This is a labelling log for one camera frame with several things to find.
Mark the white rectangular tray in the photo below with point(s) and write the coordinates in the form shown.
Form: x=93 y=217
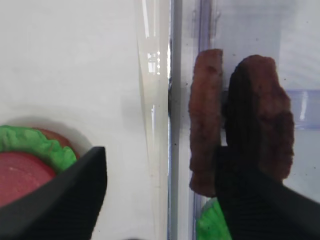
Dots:
x=96 y=71

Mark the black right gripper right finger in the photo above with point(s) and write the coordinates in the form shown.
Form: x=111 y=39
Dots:
x=256 y=207

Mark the green lettuce on tray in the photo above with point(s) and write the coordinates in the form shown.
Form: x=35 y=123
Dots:
x=33 y=141

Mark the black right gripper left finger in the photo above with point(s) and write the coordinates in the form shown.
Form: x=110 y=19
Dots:
x=66 y=208

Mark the standing green lettuce leaf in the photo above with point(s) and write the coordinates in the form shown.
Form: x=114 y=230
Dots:
x=211 y=225

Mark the brown meat patty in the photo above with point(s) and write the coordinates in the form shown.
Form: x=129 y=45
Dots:
x=259 y=124
x=205 y=115

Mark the clear acrylic right rail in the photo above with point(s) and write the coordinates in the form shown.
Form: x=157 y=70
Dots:
x=286 y=30

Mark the red tomato slice on tray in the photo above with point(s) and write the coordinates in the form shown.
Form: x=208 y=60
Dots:
x=20 y=174

